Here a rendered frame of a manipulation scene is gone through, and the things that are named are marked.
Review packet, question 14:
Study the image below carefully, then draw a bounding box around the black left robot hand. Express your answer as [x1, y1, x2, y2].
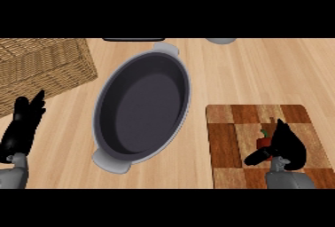
[0, 89, 47, 164]

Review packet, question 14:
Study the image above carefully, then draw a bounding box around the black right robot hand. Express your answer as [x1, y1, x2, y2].
[242, 118, 308, 171]

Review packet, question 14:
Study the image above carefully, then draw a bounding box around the red bell pepper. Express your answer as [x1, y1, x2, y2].
[255, 129, 276, 162]

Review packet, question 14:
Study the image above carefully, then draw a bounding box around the checkered wooden cutting board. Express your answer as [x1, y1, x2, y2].
[204, 104, 335, 190]

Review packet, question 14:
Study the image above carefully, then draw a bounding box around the grey oval pot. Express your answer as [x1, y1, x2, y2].
[90, 41, 193, 176]

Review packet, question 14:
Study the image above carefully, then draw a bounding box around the wicker basket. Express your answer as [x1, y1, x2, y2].
[0, 37, 99, 118]

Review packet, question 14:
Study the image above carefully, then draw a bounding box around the grey round object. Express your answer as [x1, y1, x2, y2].
[204, 37, 238, 45]

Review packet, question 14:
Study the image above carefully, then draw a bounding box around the dark flat appliance edge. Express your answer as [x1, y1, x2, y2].
[100, 37, 167, 42]

